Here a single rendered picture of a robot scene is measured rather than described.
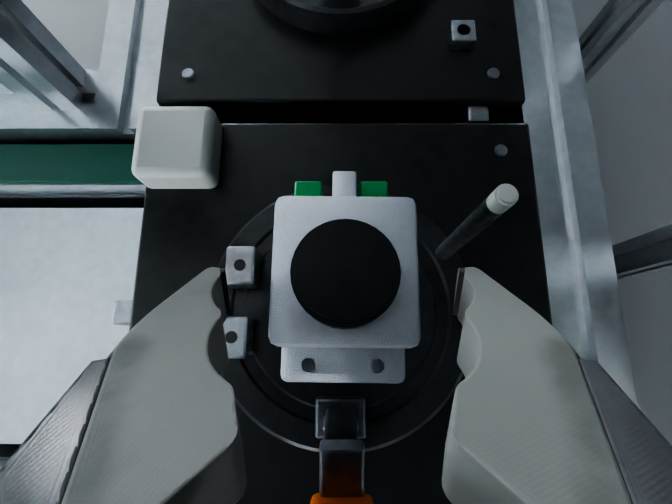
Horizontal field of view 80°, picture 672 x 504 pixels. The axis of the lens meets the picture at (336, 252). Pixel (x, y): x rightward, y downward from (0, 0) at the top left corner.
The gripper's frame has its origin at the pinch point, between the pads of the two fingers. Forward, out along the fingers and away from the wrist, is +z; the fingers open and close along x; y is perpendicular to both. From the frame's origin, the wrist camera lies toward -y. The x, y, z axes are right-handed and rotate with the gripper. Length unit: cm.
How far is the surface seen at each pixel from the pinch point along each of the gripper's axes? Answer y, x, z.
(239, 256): 2.9, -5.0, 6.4
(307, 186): -1.1, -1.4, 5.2
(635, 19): -7.8, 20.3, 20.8
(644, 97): -1.7, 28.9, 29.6
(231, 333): 5.8, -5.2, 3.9
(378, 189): -1.0, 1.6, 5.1
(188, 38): -6.7, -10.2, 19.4
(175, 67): -5.0, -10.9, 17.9
